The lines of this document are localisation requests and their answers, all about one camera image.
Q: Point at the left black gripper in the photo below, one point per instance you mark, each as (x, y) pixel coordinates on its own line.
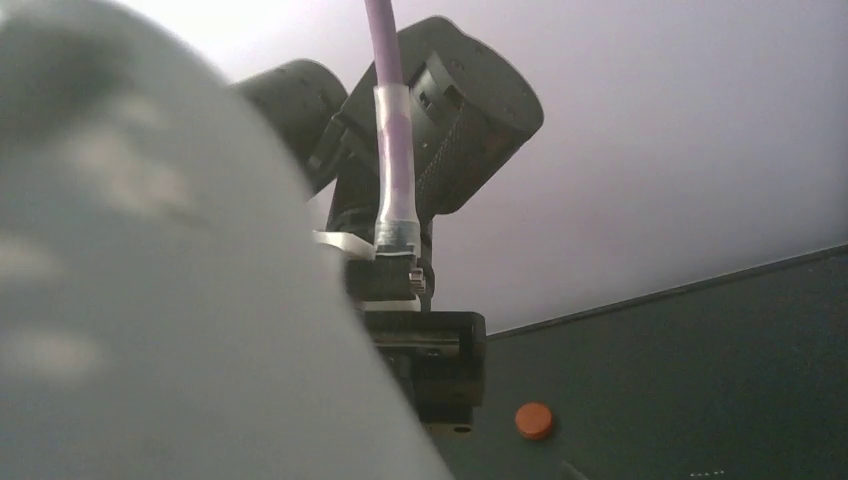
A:
(438, 359)

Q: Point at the brown round chocolate cookie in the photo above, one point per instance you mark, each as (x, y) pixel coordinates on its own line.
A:
(534, 421)

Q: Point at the white handled metal tongs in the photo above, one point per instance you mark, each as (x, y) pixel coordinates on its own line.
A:
(165, 312)

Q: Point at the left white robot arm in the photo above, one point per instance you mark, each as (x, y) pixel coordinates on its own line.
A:
(471, 111)

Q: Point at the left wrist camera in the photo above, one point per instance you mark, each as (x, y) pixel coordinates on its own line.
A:
(373, 282)

